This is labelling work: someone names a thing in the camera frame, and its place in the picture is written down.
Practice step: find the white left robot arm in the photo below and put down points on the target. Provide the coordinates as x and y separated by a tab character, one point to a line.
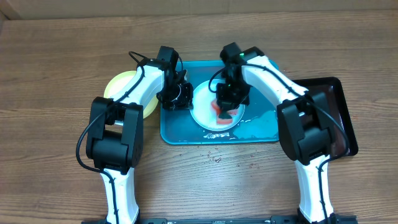
115	133

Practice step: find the orange black sponge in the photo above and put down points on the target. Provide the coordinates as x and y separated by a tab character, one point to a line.
223	117

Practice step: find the teal plastic tray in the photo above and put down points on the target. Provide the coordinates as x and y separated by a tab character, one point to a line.
256	122

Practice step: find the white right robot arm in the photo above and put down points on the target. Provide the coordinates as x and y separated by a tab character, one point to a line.
306	129

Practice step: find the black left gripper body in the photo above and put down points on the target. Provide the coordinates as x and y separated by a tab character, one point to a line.
176	96

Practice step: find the yellow plate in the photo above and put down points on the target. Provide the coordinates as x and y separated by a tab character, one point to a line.
119	81

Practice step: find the light blue plate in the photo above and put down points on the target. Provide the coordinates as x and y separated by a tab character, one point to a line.
202	112

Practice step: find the black rectangular tray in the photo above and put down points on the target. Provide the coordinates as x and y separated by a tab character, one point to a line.
332	88

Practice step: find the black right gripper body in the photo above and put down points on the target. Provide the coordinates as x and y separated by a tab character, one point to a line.
235	96

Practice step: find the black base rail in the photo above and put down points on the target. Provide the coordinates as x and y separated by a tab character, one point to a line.
276	219

